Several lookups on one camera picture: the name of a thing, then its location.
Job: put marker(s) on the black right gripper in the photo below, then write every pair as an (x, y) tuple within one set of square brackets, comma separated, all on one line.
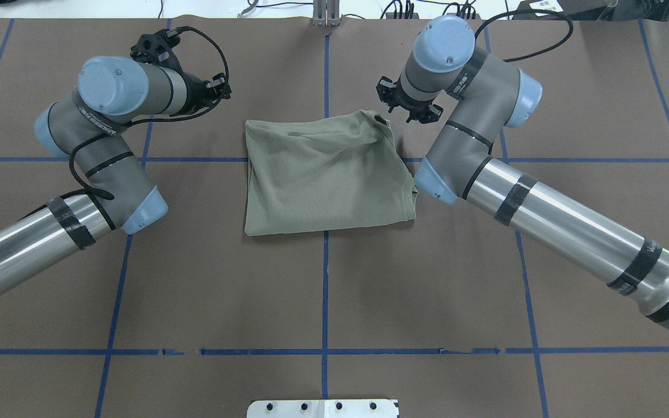
[(409, 105)]

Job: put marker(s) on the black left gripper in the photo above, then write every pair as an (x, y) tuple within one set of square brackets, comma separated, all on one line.
[(196, 94)]

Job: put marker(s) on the olive green long-sleeve shirt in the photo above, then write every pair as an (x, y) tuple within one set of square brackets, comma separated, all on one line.
[(341, 172)]

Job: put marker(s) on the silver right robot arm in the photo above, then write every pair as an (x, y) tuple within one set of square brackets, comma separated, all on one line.
[(492, 94)]

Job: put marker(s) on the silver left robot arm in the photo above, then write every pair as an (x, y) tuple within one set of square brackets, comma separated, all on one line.
[(112, 95)]

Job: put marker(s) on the grey aluminium post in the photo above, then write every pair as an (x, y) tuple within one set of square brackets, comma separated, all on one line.
[(326, 13)]

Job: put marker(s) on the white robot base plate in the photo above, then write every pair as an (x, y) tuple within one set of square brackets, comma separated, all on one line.
[(324, 408)]

